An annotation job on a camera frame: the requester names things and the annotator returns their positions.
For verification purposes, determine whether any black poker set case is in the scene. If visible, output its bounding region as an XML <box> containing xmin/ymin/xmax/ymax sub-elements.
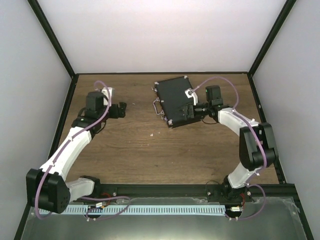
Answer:
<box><xmin>154</xmin><ymin>75</ymin><xmax>201</xmax><ymax>128</ymax></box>

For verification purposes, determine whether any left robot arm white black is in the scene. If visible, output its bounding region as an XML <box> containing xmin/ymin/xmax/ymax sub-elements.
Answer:
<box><xmin>26</xmin><ymin>87</ymin><xmax>127</xmax><ymax>214</ymax></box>

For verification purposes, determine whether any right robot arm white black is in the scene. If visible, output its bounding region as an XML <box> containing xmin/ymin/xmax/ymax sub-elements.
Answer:
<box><xmin>182</xmin><ymin>85</ymin><xmax>279</xmax><ymax>202</ymax></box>

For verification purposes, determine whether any metal sheet front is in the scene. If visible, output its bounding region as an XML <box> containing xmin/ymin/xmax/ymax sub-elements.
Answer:
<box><xmin>21</xmin><ymin>197</ymin><xmax>307</xmax><ymax>240</ymax></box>

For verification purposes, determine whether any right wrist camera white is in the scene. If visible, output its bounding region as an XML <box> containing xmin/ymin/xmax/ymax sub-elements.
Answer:
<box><xmin>184</xmin><ymin>88</ymin><xmax>199</xmax><ymax>106</ymax></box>

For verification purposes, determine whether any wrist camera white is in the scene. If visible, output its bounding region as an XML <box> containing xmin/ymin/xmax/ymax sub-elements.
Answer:
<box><xmin>184</xmin><ymin>88</ymin><xmax>199</xmax><ymax>106</ymax></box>
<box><xmin>101</xmin><ymin>87</ymin><xmax>115</xmax><ymax>106</ymax></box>

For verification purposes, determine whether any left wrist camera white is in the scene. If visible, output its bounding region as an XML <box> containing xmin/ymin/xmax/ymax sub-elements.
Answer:
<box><xmin>101</xmin><ymin>87</ymin><xmax>115</xmax><ymax>106</ymax></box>

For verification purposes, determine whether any black frame rail left side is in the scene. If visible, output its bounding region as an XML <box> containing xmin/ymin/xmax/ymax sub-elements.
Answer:
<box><xmin>48</xmin><ymin>74</ymin><xmax>79</xmax><ymax>159</ymax></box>

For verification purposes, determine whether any black frame rail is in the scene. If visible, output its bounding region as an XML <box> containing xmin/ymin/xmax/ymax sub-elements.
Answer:
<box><xmin>48</xmin><ymin>74</ymin><xmax>79</xmax><ymax>159</ymax></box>
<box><xmin>247</xmin><ymin>72</ymin><xmax>287</xmax><ymax>184</ymax></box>

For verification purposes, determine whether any black frame rail right side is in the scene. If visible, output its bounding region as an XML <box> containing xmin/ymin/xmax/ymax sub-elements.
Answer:
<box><xmin>247</xmin><ymin>72</ymin><xmax>287</xmax><ymax>184</ymax></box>

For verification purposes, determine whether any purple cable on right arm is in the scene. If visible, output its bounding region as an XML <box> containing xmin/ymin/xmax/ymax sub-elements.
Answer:
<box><xmin>189</xmin><ymin>76</ymin><xmax>266</xmax><ymax>221</ymax></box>

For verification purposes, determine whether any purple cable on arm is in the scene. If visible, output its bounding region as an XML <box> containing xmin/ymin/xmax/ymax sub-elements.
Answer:
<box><xmin>33</xmin><ymin>80</ymin><xmax>112</xmax><ymax>220</ymax></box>
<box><xmin>189</xmin><ymin>76</ymin><xmax>266</xmax><ymax>221</ymax></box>

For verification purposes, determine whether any light blue slotted cable duct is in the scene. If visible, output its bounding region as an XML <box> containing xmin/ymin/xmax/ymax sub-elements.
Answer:
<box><xmin>38</xmin><ymin>204</ymin><xmax>226</xmax><ymax>215</ymax></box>

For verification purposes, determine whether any black front mounting rail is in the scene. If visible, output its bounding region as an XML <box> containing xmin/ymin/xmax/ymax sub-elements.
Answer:
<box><xmin>99</xmin><ymin>182</ymin><xmax>298</xmax><ymax>204</ymax></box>

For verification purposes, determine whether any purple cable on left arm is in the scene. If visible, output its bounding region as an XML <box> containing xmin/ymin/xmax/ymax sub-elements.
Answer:
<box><xmin>33</xmin><ymin>80</ymin><xmax>112</xmax><ymax>220</ymax></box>

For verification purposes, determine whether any black frame post left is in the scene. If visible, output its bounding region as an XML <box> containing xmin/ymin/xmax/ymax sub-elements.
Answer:
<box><xmin>27</xmin><ymin>0</ymin><xmax>76</xmax><ymax>78</ymax></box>

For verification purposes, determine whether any black frame post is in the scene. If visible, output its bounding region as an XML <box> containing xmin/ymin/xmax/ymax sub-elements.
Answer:
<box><xmin>248</xmin><ymin>0</ymin><xmax>296</xmax><ymax>77</ymax></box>
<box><xmin>27</xmin><ymin>0</ymin><xmax>76</xmax><ymax>78</ymax></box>

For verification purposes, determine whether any black frame post right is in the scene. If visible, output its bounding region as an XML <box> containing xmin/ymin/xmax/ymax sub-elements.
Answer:
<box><xmin>248</xmin><ymin>0</ymin><xmax>296</xmax><ymax>77</ymax></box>

